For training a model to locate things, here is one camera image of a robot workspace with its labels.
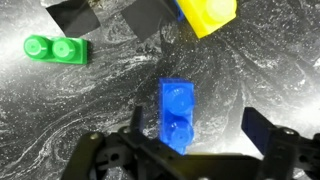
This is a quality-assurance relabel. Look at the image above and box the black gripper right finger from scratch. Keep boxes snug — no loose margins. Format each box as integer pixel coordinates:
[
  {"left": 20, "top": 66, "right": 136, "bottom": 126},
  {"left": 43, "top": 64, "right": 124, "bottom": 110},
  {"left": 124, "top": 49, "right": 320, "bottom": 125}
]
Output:
[{"left": 241, "top": 107, "right": 279, "bottom": 153}]

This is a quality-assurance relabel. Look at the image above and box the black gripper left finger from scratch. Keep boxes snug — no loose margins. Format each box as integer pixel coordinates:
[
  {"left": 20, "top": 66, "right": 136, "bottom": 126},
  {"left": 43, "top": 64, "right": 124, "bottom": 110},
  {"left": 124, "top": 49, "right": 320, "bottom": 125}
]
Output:
[{"left": 129, "top": 105, "right": 145, "bottom": 133}]

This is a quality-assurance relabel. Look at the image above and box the blue stack of blocks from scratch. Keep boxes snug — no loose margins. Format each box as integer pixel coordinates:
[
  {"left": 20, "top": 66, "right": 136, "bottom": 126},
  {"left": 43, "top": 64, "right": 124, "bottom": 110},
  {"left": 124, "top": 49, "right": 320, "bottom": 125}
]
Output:
[{"left": 157, "top": 77, "right": 195, "bottom": 156}]

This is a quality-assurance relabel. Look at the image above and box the black tape patch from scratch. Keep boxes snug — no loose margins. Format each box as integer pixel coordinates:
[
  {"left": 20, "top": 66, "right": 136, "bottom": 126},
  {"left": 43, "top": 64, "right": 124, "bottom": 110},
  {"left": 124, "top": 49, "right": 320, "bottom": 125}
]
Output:
[
  {"left": 119, "top": 0, "right": 176, "bottom": 43},
  {"left": 45, "top": 0, "right": 102, "bottom": 39}
]

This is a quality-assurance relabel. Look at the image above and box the green two-stud block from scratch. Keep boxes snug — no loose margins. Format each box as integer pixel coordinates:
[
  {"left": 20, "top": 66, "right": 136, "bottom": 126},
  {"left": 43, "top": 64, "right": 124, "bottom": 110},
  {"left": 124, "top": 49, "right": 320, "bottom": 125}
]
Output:
[{"left": 23, "top": 34, "right": 89, "bottom": 66}]

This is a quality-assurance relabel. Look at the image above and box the blue single block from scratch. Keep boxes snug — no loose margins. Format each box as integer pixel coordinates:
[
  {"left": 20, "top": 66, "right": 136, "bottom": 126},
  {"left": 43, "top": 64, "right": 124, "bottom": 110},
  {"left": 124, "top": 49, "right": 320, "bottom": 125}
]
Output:
[{"left": 172, "top": 0, "right": 185, "bottom": 23}]

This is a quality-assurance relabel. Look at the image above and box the yellow three-stud block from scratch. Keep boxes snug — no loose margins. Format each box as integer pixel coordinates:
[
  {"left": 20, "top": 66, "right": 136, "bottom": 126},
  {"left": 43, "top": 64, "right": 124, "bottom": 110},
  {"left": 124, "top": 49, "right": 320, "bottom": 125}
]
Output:
[{"left": 175, "top": 0, "right": 238, "bottom": 40}]

